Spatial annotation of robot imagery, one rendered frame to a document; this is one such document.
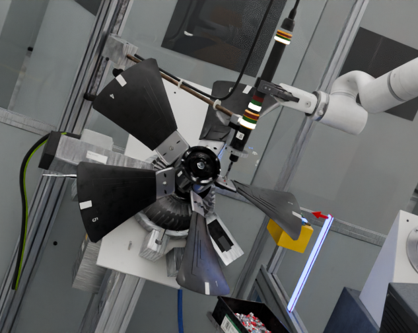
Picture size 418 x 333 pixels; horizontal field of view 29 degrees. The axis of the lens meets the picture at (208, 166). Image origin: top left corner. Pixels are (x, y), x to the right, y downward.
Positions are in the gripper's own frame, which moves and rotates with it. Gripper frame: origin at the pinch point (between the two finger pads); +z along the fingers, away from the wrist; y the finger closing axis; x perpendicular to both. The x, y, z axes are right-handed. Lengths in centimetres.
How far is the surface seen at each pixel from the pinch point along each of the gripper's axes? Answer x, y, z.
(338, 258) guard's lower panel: -63, 70, -78
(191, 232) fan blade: -42.2, -16.5, 7.6
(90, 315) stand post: -97, 31, 16
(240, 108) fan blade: -10.2, 13.2, 0.1
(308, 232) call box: -42, 21, -40
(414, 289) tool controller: -24, -61, -33
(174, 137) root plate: -23.3, 3.3, 17.7
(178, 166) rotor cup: -28.8, -4.7, 15.2
